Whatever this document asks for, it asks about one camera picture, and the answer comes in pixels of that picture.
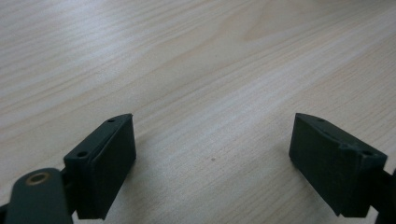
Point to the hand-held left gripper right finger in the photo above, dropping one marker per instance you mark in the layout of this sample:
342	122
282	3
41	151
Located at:
333	168

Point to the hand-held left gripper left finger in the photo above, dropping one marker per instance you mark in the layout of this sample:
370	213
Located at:
102	168

